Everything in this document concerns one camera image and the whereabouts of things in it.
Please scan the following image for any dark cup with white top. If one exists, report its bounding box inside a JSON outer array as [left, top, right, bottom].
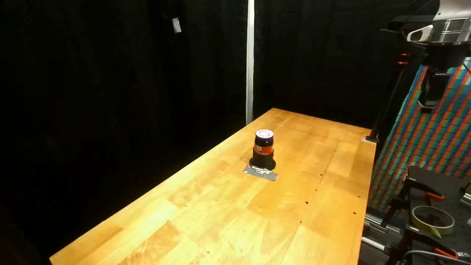
[[249, 128, 277, 172]]

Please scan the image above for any masking tape roll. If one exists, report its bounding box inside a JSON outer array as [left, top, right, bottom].
[[409, 203, 458, 240]]

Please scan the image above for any dark grey mounting plate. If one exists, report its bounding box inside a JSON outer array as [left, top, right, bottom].
[[405, 165, 471, 265]]

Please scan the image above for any black clamp orange handle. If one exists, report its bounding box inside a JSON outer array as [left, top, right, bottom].
[[381, 175, 448, 228], [387, 227, 464, 265]]

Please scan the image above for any white vertical pole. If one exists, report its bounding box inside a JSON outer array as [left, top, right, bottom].
[[244, 0, 256, 126]]

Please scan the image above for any black curtain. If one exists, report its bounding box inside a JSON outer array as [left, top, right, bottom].
[[0, 0, 439, 265]]

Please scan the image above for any grey tape patch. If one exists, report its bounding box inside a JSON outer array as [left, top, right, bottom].
[[243, 163, 280, 182]]

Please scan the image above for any black tripod stand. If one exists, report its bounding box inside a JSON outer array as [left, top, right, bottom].
[[367, 45, 417, 144]]

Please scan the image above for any aluminium rail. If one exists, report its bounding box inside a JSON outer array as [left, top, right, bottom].
[[361, 209, 395, 253]]

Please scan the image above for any colourful patterned board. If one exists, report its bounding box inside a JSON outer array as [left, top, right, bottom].
[[368, 57, 471, 213]]

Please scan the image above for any white tag on curtain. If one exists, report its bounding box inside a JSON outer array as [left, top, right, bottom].
[[171, 16, 184, 35]]

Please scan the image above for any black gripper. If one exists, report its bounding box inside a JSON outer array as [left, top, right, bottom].
[[424, 45, 452, 103]]

